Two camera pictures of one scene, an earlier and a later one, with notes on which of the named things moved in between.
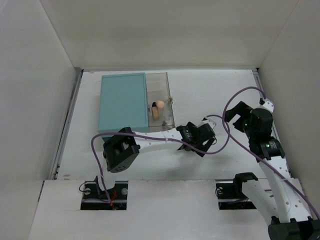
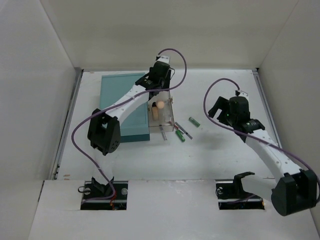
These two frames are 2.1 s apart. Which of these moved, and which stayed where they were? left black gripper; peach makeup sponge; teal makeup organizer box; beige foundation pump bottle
Moved: left black gripper
Stayed: beige foundation pump bottle; peach makeup sponge; teal makeup organizer box
